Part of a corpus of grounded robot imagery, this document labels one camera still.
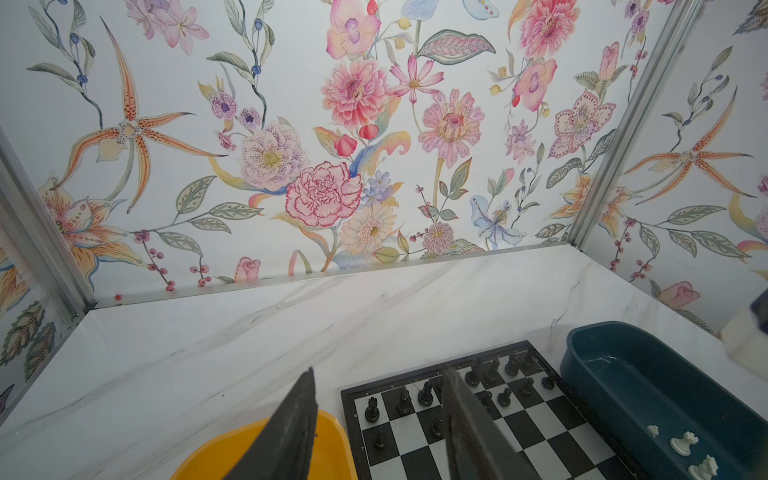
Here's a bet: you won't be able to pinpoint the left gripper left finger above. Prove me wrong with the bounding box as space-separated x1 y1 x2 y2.
225 368 318 479

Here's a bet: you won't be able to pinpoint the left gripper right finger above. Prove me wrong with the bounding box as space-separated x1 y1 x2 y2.
442 368 537 479

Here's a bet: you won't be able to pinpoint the black chess pieces row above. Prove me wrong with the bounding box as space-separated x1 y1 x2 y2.
344 348 568 466

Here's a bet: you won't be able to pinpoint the black white chess board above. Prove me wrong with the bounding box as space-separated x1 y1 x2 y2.
341 341 642 479

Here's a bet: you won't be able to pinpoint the white pieces in teal tray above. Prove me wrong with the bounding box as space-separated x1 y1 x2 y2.
637 421 721 479

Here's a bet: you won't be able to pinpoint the yellow plastic tray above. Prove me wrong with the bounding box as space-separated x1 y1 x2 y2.
171 410 358 479

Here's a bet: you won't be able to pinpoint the teal plastic tray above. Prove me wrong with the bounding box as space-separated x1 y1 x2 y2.
560 321 767 479

